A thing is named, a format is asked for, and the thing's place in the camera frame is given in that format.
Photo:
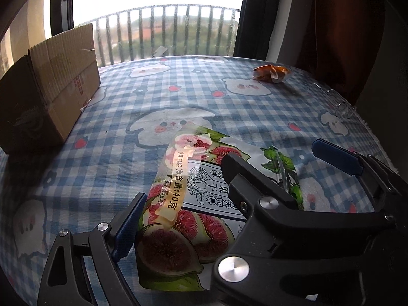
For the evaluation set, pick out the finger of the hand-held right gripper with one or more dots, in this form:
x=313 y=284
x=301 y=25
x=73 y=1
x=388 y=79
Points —
x=271 y=226
x=338 y=157

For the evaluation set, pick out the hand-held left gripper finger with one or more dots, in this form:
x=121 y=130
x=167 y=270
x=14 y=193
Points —
x=129 y=226

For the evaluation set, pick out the fig-print dried fruit bag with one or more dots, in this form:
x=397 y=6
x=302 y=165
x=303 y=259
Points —
x=178 y=229

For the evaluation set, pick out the brown cardboard box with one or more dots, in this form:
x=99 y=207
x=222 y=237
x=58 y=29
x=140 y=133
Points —
x=63 y=79

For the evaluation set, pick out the clear plastic tablecloth clip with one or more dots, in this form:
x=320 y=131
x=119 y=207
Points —
x=346 y=108

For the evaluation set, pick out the small orange snack packet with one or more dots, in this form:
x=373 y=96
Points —
x=269 y=72

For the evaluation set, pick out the dark red curtain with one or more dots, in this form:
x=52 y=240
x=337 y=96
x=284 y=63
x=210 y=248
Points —
x=344 y=22

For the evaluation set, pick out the balcony railing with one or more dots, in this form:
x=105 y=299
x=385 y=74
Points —
x=165 y=5

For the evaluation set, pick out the black window frame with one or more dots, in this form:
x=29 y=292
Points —
x=248 y=22

